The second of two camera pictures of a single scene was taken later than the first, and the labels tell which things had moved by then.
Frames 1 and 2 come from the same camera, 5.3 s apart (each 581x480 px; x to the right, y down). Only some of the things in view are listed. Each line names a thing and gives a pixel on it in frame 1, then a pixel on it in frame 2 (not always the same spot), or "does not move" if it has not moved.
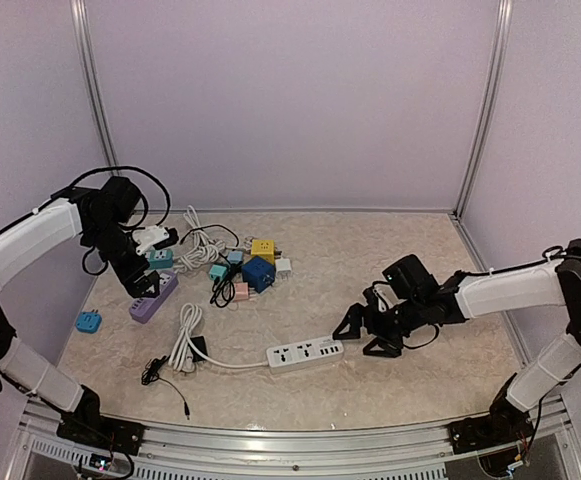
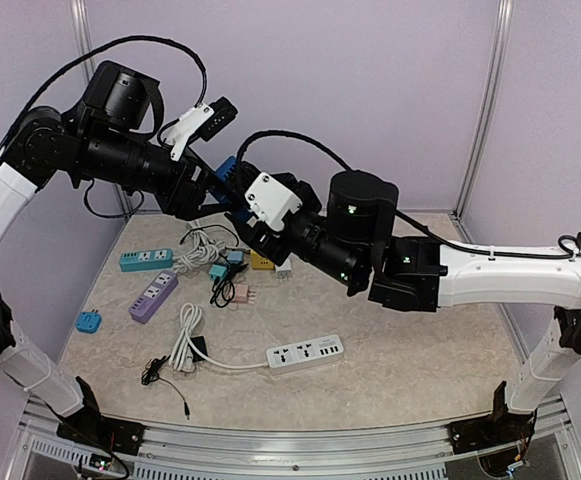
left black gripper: [126, 275] to [186, 205]
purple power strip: [141, 309] does not move
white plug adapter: [283, 267] does not move
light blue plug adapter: [235, 257] does not move
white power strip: [304, 354] does not move
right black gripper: [358, 311] to [256, 233]
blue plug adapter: [89, 322] does not move
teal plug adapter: [217, 271] does not move
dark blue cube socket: [258, 273] to [227, 172]
